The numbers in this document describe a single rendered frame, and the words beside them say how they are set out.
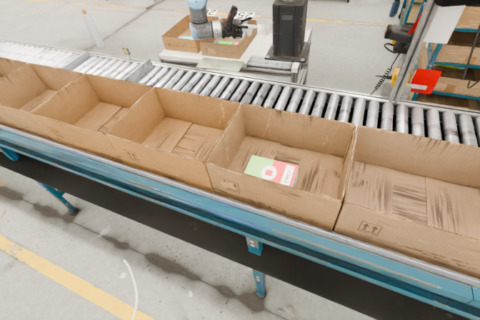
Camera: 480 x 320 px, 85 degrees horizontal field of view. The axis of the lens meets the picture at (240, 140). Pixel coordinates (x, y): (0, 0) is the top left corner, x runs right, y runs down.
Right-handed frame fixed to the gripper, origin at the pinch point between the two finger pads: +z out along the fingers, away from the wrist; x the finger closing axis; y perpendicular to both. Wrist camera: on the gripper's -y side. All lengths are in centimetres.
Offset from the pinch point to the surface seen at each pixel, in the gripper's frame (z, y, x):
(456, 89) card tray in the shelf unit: 117, 39, 38
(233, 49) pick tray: -11.6, 20.7, -11.9
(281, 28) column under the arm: 16.6, 7.0, -2.8
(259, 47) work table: 8.0, 25.8, -21.8
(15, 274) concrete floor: -169, 117, 63
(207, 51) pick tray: -28.2, 24.5, -22.5
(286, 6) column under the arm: 18.0, -6.2, -1.1
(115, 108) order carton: -78, 20, 38
